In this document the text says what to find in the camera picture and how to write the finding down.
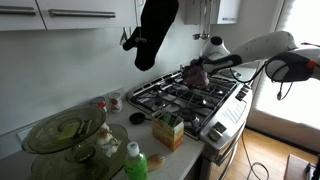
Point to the red white tin can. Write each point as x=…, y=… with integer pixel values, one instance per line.
x=99, y=102

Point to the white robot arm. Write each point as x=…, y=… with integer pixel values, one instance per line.
x=285, y=61

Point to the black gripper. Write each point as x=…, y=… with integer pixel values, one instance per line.
x=196, y=63

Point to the stainless steel gas stove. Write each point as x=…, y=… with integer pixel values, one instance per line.
x=215, y=114

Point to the green plastic bottle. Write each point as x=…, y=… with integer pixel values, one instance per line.
x=135, y=163

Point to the beige round object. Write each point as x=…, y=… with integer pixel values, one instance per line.
x=155, y=161

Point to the purple cloth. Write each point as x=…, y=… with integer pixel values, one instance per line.
x=196, y=76

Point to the white upper cabinet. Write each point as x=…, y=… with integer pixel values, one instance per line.
x=69, y=14

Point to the black oven mitt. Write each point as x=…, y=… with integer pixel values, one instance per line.
x=156, y=18

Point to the orange green carton box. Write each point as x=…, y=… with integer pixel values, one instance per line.
x=168, y=128

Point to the green glass tiered stand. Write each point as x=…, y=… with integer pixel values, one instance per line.
x=66, y=148

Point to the garlic bulbs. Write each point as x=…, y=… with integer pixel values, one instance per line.
x=106, y=140

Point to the white red printed mug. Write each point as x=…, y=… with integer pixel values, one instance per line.
x=115, y=102

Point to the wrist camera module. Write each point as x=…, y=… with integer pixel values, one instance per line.
x=213, y=66

